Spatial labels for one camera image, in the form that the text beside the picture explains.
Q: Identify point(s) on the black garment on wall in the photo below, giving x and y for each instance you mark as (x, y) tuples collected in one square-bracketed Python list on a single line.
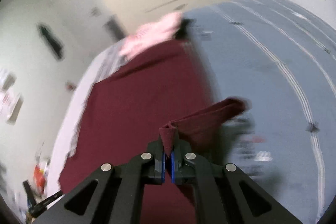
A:
[(51, 41)]

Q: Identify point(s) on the grey suitcase by wardrobe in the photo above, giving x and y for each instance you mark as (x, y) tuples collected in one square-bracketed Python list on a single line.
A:
[(114, 28)]

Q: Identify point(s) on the white tote bag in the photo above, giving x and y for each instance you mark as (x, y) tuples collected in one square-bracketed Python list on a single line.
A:
[(11, 104)]

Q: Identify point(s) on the dark red garment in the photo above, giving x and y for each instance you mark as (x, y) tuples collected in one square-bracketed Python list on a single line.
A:
[(161, 92)]

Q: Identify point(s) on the pink hoodie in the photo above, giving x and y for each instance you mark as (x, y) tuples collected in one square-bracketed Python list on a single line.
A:
[(151, 34)]

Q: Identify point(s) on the striped star bed sheet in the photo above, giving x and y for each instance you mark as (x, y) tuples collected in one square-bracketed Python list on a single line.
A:
[(280, 59)]

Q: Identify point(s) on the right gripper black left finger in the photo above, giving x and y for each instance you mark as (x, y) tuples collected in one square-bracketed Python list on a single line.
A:
[(111, 194)]

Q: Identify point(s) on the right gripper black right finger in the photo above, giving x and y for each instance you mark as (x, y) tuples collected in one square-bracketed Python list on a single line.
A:
[(223, 194)]

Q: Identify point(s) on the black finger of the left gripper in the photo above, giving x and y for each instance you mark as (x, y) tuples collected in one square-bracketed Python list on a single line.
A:
[(41, 207)]

